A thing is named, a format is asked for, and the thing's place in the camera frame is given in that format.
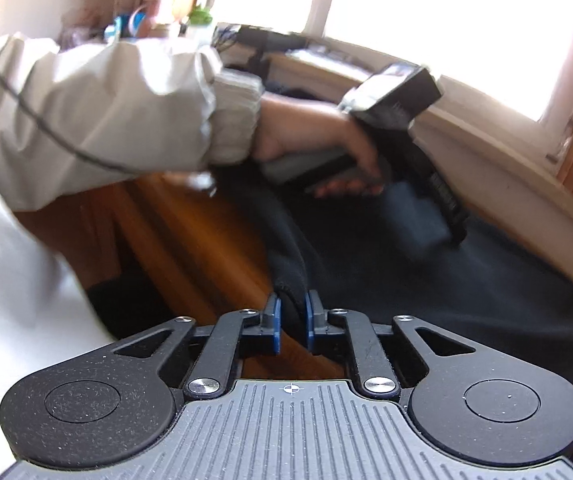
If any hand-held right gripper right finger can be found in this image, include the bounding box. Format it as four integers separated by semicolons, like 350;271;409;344
305;290;476;400

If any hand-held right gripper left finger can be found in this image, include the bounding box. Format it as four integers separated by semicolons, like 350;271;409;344
115;292;283;400

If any black ribbed knit garment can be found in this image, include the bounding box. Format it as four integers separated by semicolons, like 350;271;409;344
211;87;573;403

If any person's left forearm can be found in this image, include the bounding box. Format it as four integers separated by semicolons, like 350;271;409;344
0;5;265;212

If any person's left hand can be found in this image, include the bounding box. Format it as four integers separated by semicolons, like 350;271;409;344
254;95;393;199

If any white framed window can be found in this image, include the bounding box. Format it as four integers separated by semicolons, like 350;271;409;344
201;0;573;131

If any green lidded clear bottle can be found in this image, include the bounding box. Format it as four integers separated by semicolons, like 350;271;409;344
186;5;216;45

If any pink lidded cup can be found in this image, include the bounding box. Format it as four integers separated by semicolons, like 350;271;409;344
142;0;178;37

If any person's white top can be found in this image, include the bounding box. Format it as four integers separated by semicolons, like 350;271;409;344
0;150;177;478

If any small blue bottle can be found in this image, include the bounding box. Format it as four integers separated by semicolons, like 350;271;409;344
110;12;148;42

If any black box with cables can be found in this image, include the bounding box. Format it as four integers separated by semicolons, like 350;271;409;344
234;25;308;56

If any thin black cable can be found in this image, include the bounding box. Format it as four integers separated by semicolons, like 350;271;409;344
0;39;167;175

